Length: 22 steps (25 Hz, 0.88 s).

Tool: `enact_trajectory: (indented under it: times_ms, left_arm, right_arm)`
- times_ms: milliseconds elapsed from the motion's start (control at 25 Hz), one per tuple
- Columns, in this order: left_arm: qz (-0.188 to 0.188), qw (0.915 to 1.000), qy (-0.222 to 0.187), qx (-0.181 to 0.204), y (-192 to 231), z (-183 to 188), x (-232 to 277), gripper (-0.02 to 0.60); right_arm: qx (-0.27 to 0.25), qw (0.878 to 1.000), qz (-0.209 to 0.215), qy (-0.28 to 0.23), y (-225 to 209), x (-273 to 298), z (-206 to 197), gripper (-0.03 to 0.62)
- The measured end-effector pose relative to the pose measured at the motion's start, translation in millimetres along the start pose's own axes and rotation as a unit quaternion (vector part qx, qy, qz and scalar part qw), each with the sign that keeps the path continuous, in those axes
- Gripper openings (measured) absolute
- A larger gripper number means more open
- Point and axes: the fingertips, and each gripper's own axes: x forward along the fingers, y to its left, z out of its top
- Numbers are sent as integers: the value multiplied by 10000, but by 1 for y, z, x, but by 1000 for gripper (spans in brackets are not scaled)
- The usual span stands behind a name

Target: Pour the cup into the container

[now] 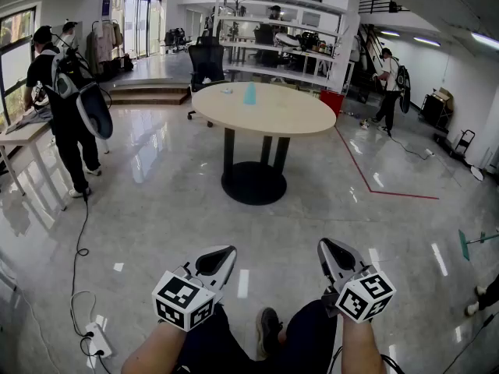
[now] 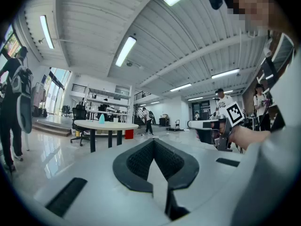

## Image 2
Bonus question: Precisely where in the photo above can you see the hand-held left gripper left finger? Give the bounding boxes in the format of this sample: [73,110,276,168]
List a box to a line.
[34,137,171,226]

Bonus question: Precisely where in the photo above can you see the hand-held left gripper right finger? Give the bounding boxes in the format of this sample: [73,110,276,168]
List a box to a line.
[154,137,246,221]

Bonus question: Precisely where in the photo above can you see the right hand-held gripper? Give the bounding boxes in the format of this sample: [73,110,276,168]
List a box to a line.
[187,101,246,152]

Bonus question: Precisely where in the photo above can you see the person's right forearm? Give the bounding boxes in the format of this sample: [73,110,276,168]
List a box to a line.
[228,125,271,151]

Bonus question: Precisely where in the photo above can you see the person's right hand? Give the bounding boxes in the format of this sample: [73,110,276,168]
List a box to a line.
[210,121,221,137]

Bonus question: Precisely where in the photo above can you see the black cart with box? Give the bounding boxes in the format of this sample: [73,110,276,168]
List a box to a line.
[159,113,170,127]

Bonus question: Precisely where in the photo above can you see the black staircase railing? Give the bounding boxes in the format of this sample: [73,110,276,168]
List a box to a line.
[133,90,151,101]

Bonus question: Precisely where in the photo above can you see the wooden steps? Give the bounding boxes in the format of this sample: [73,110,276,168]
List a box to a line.
[32,115,72,137]

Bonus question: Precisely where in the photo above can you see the white shelving rack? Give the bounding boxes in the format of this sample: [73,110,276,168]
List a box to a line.
[86,86,132,123]

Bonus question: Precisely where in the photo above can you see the glass entrance doors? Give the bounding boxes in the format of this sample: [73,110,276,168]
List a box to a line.
[46,67,71,115]

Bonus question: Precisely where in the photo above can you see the grey office chair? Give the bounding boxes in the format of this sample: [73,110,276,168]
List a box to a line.
[16,94,33,152]

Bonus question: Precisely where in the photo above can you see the clothes rack with garments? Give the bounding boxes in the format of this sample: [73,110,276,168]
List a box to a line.
[32,82,48,117]

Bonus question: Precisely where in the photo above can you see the grey and black backpack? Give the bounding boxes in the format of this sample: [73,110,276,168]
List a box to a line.
[10,65,32,96]

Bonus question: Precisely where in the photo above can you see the person's head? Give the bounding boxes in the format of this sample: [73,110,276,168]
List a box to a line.
[227,0,296,44]

